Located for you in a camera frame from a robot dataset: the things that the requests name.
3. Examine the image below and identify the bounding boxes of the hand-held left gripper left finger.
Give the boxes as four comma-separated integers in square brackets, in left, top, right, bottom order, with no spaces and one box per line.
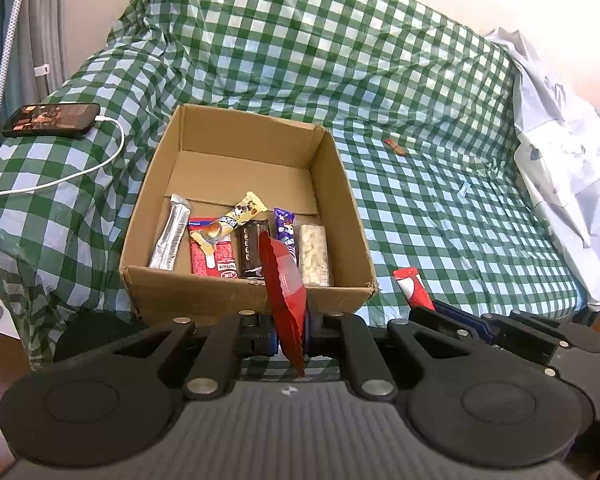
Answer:
[92,310,281,402]

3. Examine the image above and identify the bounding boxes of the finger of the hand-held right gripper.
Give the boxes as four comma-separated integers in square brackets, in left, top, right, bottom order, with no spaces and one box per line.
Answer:
[409,301,557,379]
[481,309,600,356]

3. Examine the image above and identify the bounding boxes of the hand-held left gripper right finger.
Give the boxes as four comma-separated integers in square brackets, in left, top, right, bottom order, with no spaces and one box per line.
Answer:
[302,310,485,402]

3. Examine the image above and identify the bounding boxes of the crinkled red snack packet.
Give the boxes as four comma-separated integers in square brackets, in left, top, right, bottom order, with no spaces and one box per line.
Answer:
[257,232,308,378]

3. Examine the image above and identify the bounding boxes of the small red white candy packet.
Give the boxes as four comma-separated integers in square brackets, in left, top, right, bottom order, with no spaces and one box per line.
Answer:
[392,267,436,311]

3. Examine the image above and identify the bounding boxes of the dark brown chocolate bar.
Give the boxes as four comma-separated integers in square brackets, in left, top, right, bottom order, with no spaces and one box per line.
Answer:
[236,220,271,278]

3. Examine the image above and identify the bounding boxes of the purple chocolate bar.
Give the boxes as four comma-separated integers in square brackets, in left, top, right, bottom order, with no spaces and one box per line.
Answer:
[273,208,301,266]

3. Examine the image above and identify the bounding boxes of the cardboard box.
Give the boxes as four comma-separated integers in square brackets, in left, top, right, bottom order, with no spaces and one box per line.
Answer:
[119,104,379,328]

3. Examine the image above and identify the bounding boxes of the cream chocolate bar wrapper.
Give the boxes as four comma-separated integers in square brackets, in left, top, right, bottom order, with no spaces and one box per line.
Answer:
[196,191,268,256]

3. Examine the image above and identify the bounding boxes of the pink and silver snack bar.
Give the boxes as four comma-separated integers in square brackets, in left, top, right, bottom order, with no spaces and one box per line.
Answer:
[147,194,192,270]

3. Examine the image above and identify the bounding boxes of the clear-wrapped white nougat bar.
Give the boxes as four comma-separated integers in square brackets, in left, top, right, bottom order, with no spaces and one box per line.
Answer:
[298,224,335,287]

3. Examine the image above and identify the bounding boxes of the red white snack packet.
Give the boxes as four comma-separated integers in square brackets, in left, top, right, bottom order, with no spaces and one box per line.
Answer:
[187,217,238,280]

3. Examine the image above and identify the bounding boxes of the white crumpled cloth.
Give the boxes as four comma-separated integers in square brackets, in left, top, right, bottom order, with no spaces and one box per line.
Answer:
[485,27,600,311]

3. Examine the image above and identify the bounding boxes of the green checked cloth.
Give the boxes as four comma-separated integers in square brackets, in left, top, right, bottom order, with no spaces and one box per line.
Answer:
[0,0,600,381]

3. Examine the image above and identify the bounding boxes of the black smartphone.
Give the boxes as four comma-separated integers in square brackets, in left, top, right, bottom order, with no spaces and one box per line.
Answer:
[0,102,102,139]

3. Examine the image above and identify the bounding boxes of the grey curtain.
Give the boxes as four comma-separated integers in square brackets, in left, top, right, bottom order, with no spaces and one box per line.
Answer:
[20,0,68,103]

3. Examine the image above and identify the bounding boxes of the teal curtain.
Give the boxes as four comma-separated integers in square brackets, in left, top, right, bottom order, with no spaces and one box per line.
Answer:
[0,0,23,121]

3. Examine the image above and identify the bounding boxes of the white charging cable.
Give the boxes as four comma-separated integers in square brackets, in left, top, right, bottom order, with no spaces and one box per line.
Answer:
[0,116,126,206]

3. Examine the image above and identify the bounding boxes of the black white braided cord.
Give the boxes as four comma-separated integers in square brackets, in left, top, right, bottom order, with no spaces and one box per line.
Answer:
[0,0,27,171]

